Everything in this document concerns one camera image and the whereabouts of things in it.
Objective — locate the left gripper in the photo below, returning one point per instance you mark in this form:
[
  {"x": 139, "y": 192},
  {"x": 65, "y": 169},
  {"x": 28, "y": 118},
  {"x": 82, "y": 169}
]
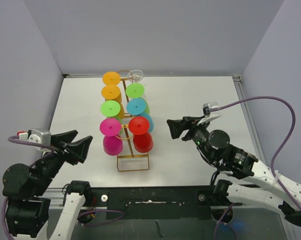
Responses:
[{"x": 77, "y": 149}]

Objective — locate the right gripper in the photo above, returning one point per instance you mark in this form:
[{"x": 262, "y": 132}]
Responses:
[{"x": 177, "y": 126}]

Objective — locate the red goblet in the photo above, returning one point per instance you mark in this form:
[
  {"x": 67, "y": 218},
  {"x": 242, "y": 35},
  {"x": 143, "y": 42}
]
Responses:
[{"x": 142, "y": 139}]

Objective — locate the magenta goblet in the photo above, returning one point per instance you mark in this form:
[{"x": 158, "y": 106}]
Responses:
[{"x": 110, "y": 137}]

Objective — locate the cyan goblet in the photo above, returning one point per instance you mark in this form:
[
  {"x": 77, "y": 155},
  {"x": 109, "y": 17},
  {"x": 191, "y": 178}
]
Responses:
[{"x": 140, "y": 108}]

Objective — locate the green goblet front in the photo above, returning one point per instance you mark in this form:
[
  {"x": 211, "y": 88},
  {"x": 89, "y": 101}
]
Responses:
[{"x": 114, "y": 113}]

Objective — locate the orange goblet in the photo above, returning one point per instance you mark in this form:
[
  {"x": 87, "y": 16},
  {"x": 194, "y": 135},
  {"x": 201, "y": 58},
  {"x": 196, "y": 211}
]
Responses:
[
  {"x": 111, "y": 78},
  {"x": 112, "y": 92}
]

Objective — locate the clear wine glass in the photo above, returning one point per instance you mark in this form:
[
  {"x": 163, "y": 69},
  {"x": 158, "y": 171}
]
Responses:
[{"x": 135, "y": 76}]

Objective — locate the light green goblet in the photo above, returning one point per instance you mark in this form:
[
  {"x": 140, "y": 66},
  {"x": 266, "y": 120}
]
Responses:
[{"x": 137, "y": 90}]

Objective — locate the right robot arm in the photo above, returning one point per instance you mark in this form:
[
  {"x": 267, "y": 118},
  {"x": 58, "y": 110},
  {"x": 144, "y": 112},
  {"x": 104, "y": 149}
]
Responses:
[{"x": 274, "y": 191}]

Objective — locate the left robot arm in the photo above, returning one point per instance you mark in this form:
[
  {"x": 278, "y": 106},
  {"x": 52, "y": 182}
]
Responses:
[{"x": 25, "y": 212}]

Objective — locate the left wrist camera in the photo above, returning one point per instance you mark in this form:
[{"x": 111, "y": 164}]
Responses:
[{"x": 39, "y": 136}]

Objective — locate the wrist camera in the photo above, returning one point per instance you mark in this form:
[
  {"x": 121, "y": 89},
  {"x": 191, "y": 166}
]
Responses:
[
  {"x": 39, "y": 136},
  {"x": 211, "y": 111}
]

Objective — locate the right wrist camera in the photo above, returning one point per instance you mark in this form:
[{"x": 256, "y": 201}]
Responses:
[{"x": 211, "y": 111}]

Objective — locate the gold wire glass rack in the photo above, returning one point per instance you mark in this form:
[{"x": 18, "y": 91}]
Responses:
[{"x": 126, "y": 163}]

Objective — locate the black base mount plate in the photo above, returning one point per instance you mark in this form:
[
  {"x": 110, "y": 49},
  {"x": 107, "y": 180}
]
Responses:
[{"x": 157, "y": 203}]

